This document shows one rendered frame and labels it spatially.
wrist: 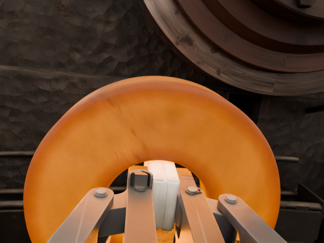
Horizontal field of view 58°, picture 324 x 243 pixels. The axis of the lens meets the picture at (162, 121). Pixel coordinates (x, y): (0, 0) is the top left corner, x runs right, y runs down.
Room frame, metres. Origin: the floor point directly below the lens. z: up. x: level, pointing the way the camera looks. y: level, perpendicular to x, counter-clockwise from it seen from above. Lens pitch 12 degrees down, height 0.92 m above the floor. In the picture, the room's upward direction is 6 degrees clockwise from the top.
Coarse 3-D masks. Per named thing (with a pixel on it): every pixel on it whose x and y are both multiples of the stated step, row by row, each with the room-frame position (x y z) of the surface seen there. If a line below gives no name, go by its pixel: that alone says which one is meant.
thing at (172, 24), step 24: (144, 0) 0.40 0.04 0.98; (168, 0) 0.40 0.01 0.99; (168, 24) 0.40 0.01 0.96; (192, 48) 0.41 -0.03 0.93; (216, 48) 0.41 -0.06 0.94; (216, 72) 0.41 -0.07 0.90; (240, 72) 0.41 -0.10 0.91; (264, 72) 0.42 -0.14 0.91; (288, 72) 0.42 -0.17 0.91; (312, 72) 0.43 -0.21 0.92
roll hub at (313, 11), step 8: (256, 0) 0.36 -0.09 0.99; (264, 0) 0.35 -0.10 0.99; (272, 0) 0.33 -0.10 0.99; (280, 0) 0.33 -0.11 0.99; (288, 0) 0.33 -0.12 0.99; (320, 0) 0.34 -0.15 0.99; (264, 8) 0.37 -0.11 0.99; (272, 8) 0.35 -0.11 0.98; (280, 8) 0.34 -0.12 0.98; (288, 8) 0.33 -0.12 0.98; (296, 8) 0.33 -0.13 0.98; (304, 8) 0.33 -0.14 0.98; (312, 8) 0.33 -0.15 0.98; (320, 8) 0.34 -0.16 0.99; (280, 16) 0.37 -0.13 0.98; (288, 16) 0.36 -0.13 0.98; (296, 16) 0.35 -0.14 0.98; (304, 16) 0.34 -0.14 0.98; (312, 16) 0.34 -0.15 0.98; (320, 16) 0.34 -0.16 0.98; (312, 24) 0.38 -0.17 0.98; (320, 24) 0.38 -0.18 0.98
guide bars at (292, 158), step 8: (0, 152) 0.46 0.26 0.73; (8, 152) 0.46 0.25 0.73; (16, 152) 0.46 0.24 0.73; (24, 152) 0.46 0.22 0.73; (32, 152) 0.47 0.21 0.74; (280, 160) 0.51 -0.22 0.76; (288, 160) 0.51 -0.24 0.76; (296, 160) 0.52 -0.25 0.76; (280, 168) 0.52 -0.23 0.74; (280, 176) 0.52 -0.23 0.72; (280, 184) 0.52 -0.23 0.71; (0, 192) 0.44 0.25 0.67; (8, 192) 0.44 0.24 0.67; (16, 192) 0.44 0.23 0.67; (120, 192) 0.46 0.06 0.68; (288, 192) 0.50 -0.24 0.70; (296, 192) 0.50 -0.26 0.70; (280, 200) 0.50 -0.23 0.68; (280, 208) 0.50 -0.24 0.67
